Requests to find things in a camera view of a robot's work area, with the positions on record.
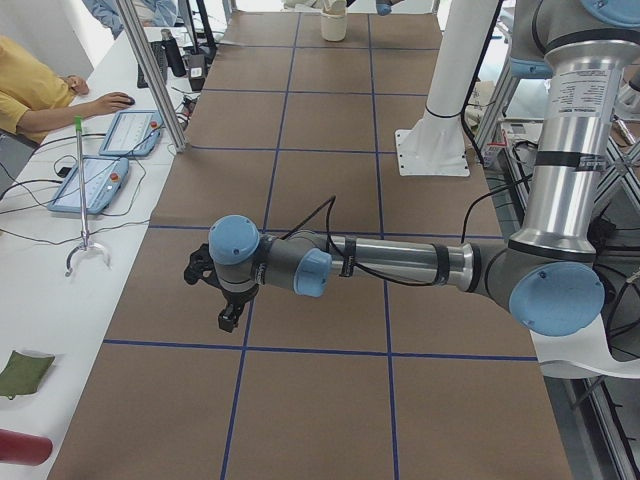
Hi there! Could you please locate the person in yellow shirt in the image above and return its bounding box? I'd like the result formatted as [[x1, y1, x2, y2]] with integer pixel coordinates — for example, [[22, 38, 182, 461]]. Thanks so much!
[[1, 36, 102, 143]]

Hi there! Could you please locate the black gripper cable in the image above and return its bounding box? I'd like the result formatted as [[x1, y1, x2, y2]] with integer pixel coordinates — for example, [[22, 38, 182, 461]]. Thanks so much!
[[279, 195, 534, 288]]

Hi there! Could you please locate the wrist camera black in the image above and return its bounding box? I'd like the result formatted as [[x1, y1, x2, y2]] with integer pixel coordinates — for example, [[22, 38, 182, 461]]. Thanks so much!
[[183, 243, 220, 288]]

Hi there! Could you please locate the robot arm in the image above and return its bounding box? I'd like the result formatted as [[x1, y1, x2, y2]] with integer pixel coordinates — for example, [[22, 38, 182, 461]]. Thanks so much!
[[346, 0, 402, 16], [198, 12, 514, 348]]

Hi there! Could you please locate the aluminium frame post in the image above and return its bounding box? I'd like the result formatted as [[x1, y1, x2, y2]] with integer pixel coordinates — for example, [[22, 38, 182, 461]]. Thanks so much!
[[115, 0, 187, 153]]

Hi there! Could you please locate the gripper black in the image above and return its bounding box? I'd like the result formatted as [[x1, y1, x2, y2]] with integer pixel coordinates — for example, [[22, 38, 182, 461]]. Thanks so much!
[[218, 282, 259, 332]]

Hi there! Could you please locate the teach pendant tablet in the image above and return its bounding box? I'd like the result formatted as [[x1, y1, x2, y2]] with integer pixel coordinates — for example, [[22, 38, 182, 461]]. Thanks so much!
[[99, 110, 164, 157], [47, 156, 129, 215]]

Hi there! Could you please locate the person's hand on mouse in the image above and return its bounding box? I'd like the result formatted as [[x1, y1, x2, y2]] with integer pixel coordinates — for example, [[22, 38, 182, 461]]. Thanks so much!
[[93, 92, 131, 115]]

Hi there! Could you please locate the green bean bag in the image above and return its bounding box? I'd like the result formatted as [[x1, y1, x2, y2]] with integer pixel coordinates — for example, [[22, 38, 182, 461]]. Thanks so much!
[[1, 351, 55, 400]]

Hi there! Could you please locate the lower teach pendant tablet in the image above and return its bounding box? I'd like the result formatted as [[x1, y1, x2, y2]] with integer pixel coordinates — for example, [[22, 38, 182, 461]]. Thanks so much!
[[47, 156, 129, 215]]

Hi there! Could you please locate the reacher grabber stick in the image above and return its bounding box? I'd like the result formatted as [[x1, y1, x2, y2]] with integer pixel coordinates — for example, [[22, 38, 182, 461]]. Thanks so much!
[[65, 116, 111, 278]]

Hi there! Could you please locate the red cylinder bottle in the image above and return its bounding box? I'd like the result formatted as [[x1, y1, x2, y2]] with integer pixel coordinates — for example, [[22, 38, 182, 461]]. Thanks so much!
[[0, 429, 53, 466]]

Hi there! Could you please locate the black water bottle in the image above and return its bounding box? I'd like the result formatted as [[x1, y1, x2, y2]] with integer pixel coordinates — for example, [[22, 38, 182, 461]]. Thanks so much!
[[161, 29, 187, 77]]

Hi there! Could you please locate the upper teach pendant tablet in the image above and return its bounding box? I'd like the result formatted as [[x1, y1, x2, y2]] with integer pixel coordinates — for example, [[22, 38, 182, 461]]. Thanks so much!
[[99, 110, 164, 157]]

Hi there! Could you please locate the white pedestal column base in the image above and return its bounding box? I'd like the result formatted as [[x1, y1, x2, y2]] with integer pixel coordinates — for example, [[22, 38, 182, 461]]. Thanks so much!
[[395, 0, 501, 177]]

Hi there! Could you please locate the cream basket with handle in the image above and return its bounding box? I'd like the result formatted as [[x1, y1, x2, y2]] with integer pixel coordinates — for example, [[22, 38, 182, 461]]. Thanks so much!
[[320, 0, 348, 42]]

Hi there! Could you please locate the white chair seat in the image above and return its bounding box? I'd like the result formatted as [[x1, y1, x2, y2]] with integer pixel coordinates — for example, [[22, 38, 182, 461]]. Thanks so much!
[[531, 316, 639, 379]]

